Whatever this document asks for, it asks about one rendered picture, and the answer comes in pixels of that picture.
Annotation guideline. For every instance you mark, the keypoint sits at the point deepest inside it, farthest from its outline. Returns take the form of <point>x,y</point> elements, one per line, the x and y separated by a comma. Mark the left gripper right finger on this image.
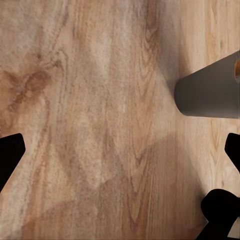
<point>232,149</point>

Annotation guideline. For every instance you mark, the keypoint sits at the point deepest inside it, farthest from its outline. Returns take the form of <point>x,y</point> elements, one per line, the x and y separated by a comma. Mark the trash can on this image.
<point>211,92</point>

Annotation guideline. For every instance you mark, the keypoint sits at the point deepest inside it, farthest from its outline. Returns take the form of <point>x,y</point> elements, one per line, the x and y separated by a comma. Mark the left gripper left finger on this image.
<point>12,149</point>

